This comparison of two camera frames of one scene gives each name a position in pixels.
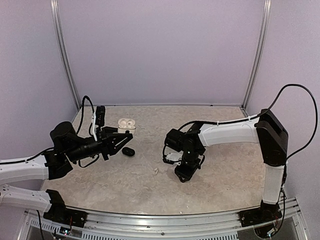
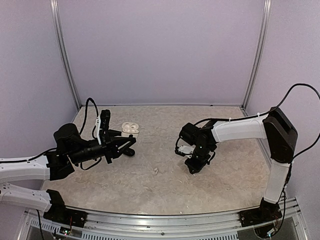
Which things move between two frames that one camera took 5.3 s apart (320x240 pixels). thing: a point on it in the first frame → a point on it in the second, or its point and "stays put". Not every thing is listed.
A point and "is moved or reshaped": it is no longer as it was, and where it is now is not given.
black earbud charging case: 128,151 stays put
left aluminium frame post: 54,5 stays put
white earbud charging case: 125,124 is moved or reshaped
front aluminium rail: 99,224 stays put
